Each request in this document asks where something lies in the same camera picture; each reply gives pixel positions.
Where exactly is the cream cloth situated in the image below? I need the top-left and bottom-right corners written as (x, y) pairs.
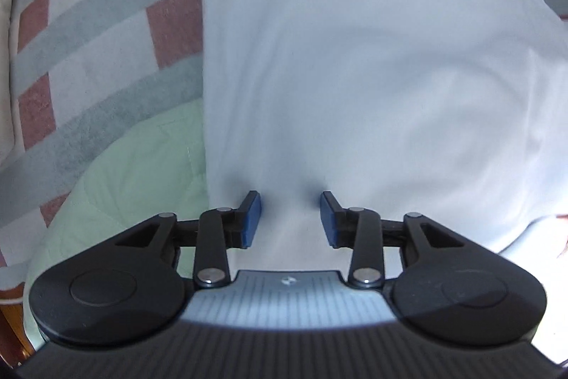
top-left (0, 0), bottom-right (34, 167)

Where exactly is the pink grey plaid blanket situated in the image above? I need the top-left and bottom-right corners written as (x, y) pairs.
top-left (0, 0), bottom-right (568, 295)

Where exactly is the light green quilt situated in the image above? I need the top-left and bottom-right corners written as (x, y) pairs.
top-left (22, 99), bottom-right (211, 346)

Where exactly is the wooden bed frame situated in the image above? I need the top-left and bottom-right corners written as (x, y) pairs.
top-left (0, 299), bottom-right (37, 372)

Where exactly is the white shirt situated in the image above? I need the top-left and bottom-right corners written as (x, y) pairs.
top-left (197, 0), bottom-right (568, 273)

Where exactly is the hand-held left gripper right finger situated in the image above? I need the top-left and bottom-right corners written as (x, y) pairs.
top-left (320, 191), bottom-right (466, 289)

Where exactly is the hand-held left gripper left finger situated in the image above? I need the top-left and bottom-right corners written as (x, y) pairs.
top-left (114, 191), bottom-right (262, 289)

